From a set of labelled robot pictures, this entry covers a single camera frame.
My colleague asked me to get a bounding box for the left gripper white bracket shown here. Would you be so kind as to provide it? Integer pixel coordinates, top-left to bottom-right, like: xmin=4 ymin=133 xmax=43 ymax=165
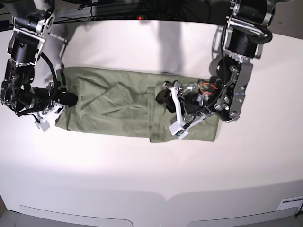
xmin=155 ymin=80 xmax=213 ymax=139

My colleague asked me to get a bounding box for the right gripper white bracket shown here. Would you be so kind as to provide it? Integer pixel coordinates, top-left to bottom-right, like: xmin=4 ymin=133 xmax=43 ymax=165
xmin=35 ymin=88 xmax=78 ymax=131

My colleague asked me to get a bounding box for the green T-shirt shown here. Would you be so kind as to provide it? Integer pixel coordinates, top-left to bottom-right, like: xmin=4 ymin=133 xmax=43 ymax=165
xmin=55 ymin=67 xmax=220 ymax=144

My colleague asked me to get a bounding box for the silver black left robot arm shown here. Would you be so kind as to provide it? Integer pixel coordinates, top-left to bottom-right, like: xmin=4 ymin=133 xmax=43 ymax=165
xmin=156 ymin=0 xmax=276 ymax=139

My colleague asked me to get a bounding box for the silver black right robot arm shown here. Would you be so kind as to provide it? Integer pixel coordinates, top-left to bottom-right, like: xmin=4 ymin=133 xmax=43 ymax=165
xmin=0 ymin=0 xmax=78 ymax=131

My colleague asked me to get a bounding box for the black power strip red light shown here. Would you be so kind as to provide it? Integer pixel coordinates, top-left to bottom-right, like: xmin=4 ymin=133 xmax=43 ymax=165
xmin=93 ymin=13 xmax=181 ymax=21

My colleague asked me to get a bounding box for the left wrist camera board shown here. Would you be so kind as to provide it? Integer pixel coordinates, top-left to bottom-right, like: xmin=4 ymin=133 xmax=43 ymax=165
xmin=176 ymin=130 xmax=189 ymax=140

